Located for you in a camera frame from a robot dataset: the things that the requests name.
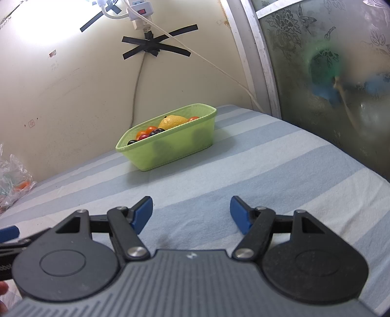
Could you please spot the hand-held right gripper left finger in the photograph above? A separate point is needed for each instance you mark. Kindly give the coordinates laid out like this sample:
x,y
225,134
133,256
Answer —
x,y
143,213

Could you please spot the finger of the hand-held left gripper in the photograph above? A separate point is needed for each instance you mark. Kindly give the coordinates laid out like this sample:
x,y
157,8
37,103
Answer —
x,y
9,234

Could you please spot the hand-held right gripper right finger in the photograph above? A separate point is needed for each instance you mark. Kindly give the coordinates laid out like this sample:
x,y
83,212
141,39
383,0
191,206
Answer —
x,y
239,213

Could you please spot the dark purple plum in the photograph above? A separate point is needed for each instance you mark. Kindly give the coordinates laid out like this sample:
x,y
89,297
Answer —
x,y
157,131
132,142

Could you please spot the light green plastic basket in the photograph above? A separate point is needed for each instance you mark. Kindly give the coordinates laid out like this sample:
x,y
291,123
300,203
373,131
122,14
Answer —
x,y
170,146

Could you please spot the small red plum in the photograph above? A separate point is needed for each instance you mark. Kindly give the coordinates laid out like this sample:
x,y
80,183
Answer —
x,y
143,137

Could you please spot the yellow lemon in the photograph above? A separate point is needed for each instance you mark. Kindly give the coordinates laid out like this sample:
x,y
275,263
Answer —
x,y
172,122

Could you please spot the large red plum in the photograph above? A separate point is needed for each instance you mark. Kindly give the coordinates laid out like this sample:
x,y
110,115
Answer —
x,y
193,119

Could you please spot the person's left hand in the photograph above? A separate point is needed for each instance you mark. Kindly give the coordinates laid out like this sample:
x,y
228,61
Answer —
x,y
3,288

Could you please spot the striped blue bed sheet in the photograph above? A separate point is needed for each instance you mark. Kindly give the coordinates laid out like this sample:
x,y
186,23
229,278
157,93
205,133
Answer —
x,y
228,161

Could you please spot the clear plastic bag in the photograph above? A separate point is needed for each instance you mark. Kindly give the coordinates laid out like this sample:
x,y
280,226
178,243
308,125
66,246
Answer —
x,y
13,176

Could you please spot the frosted flower pattern glass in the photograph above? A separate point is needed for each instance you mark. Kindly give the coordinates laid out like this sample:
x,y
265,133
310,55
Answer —
x,y
320,131

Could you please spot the green and blue blurred item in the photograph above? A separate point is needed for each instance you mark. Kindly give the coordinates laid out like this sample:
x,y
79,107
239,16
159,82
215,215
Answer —
x,y
324,73

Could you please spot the black tape cross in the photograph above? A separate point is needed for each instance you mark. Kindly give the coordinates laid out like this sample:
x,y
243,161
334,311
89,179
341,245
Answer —
x,y
155,45

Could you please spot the black tape strip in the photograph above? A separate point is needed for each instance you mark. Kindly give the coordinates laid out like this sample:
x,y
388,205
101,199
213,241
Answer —
x,y
91,22

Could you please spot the white power strip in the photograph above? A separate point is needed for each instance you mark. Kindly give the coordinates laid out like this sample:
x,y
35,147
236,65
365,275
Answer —
x,y
138,10

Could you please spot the small wall sticker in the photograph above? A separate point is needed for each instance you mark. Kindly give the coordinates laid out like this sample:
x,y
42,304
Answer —
x,y
52,54
30,123

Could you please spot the white door frame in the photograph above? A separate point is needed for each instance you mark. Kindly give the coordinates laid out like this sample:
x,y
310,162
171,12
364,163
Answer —
x,y
262,55

